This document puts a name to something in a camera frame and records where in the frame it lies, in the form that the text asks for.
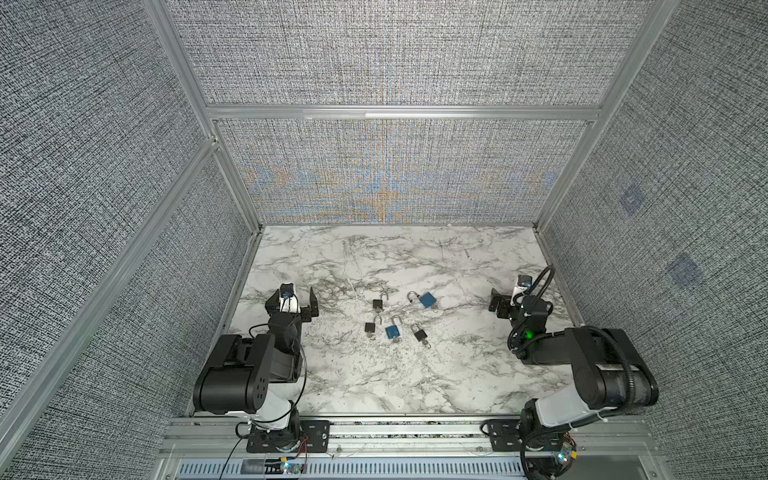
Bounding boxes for blue padlock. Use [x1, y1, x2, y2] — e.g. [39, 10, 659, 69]
[385, 316, 402, 343]
[407, 291, 437, 309]

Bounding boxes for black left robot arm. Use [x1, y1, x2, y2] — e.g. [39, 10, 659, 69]
[192, 283, 320, 436]

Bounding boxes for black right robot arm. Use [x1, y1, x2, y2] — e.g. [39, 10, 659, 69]
[488, 289, 659, 448]

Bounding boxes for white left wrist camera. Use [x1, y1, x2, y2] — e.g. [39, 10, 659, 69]
[279, 283, 301, 314]

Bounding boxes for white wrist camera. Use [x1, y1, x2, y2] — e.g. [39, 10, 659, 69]
[279, 283, 301, 314]
[510, 275, 533, 306]

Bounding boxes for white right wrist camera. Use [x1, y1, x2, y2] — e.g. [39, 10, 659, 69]
[510, 275, 533, 306]

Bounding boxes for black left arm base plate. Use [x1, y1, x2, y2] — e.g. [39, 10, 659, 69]
[246, 420, 331, 455]

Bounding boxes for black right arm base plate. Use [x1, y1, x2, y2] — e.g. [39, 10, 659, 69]
[479, 419, 573, 453]

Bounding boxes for black corrugated cable conduit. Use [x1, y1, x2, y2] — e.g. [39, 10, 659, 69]
[509, 265, 637, 415]

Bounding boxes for aluminium front frame rail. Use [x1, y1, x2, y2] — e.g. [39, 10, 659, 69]
[150, 414, 673, 479]

